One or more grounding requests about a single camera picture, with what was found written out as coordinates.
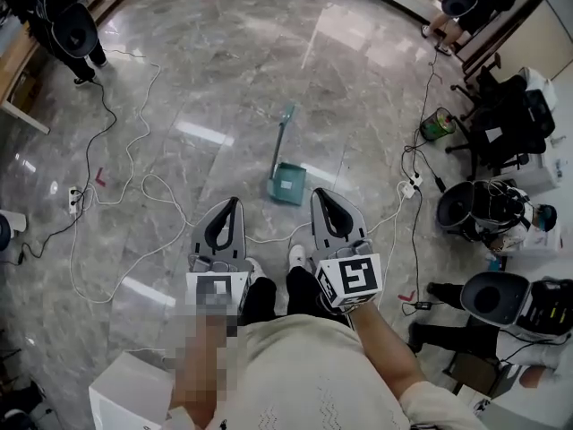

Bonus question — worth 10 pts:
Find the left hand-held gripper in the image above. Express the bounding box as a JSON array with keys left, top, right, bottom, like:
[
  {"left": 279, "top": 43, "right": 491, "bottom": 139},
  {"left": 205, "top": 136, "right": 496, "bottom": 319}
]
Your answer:
[{"left": 185, "top": 197, "right": 251, "bottom": 317}]

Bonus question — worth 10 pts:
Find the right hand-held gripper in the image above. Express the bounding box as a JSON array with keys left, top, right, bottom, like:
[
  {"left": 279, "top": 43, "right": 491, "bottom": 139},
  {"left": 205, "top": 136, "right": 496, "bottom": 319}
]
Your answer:
[{"left": 311, "top": 187, "right": 384, "bottom": 309}]

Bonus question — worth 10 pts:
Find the teal dustpan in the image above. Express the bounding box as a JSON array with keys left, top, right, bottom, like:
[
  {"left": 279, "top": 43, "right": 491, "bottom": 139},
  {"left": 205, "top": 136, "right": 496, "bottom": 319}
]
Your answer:
[{"left": 267, "top": 101, "right": 308, "bottom": 206}]

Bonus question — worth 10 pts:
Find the person's left forearm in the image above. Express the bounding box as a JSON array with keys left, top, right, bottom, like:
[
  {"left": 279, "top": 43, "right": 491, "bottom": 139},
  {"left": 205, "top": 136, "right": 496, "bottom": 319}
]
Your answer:
[{"left": 169, "top": 314, "right": 238, "bottom": 420}]

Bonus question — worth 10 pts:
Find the person's right forearm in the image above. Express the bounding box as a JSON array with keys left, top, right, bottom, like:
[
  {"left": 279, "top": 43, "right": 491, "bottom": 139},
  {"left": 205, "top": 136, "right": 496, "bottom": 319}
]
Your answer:
[{"left": 351, "top": 302, "right": 426, "bottom": 402}]

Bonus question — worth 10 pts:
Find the person's left white shoe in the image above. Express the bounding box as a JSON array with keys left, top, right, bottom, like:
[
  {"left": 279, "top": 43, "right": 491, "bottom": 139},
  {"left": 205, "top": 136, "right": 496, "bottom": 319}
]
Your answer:
[{"left": 244, "top": 256, "right": 269, "bottom": 288}]

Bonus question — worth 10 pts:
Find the person's white shoe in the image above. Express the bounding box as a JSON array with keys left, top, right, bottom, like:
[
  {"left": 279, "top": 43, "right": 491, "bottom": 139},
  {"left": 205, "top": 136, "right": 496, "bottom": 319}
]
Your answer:
[
  {"left": 288, "top": 243, "right": 308, "bottom": 271},
  {"left": 244, "top": 256, "right": 269, "bottom": 288}
]

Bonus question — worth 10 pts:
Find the person's right white shoe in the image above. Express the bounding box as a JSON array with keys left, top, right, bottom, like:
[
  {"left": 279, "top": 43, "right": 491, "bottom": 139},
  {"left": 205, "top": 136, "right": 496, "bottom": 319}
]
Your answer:
[{"left": 288, "top": 243, "right": 308, "bottom": 271}]

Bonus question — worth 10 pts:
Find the person's right leg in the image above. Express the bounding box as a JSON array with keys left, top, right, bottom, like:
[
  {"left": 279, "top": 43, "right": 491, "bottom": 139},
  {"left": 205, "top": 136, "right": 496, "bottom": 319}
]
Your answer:
[{"left": 285, "top": 265, "right": 324, "bottom": 318}]

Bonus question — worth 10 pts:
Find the person's leg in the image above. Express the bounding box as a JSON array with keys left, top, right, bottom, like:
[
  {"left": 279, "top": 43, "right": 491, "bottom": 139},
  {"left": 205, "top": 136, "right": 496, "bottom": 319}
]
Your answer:
[
  {"left": 241, "top": 275, "right": 278, "bottom": 327},
  {"left": 285, "top": 265, "right": 324, "bottom": 318}
]

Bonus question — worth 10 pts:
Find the person's left leg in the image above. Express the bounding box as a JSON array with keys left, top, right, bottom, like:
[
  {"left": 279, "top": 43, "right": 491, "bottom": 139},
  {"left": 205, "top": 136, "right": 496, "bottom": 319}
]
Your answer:
[{"left": 241, "top": 275, "right": 278, "bottom": 327}]

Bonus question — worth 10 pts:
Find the person's cream shirt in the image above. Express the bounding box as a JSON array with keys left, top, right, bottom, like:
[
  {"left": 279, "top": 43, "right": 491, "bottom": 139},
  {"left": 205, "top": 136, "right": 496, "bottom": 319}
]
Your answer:
[{"left": 165, "top": 314, "right": 489, "bottom": 430}]

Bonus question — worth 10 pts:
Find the black office chair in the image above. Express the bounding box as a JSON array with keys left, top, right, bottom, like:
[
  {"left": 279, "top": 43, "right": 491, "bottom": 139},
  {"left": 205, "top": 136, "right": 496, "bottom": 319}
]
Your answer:
[{"left": 445, "top": 53, "right": 557, "bottom": 183}]

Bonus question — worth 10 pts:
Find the white round bin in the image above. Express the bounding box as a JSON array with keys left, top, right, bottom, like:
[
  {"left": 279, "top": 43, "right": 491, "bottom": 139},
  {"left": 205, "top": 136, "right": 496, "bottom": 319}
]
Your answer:
[{"left": 0, "top": 210, "right": 28, "bottom": 253}]

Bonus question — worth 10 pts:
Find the white storage box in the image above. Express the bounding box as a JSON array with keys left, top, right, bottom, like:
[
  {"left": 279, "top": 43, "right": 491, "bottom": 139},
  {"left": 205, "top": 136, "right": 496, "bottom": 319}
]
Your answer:
[{"left": 492, "top": 150, "right": 573, "bottom": 193}]

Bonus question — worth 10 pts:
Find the black pack with yellow labels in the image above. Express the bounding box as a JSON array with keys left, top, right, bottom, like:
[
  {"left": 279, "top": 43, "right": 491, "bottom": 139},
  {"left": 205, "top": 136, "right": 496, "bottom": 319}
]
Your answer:
[{"left": 514, "top": 279, "right": 573, "bottom": 340}]

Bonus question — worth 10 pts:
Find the wooden desk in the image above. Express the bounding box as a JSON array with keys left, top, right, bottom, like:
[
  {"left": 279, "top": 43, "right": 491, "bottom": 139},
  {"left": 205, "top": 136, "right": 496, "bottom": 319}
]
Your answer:
[{"left": 0, "top": 0, "right": 160, "bottom": 136}]

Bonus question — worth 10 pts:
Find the wooden cabinet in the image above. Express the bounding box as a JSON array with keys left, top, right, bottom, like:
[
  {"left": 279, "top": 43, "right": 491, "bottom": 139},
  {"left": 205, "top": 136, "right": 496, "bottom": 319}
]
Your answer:
[{"left": 460, "top": 0, "right": 573, "bottom": 90}]

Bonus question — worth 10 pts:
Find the long white cable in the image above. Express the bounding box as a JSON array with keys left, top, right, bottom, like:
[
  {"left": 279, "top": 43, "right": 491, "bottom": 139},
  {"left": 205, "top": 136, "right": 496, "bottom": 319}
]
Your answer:
[
  {"left": 69, "top": 173, "right": 411, "bottom": 305},
  {"left": 87, "top": 49, "right": 162, "bottom": 206}
]

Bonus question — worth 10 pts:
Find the wire mesh waste bin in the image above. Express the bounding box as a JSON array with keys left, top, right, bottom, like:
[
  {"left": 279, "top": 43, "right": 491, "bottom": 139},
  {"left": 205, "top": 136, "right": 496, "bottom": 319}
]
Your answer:
[{"left": 419, "top": 107, "right": 458, "bottom": 142}]

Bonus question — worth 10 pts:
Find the black power cable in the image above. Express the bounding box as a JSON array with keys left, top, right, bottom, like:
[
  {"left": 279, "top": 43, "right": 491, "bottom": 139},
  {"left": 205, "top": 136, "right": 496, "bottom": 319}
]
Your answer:
[
  {"left": 16, "top": 76, "right": 118, "bottom": 266},
  {"left": 399, "top": 49, "right": 445, "bottom": 183}
]

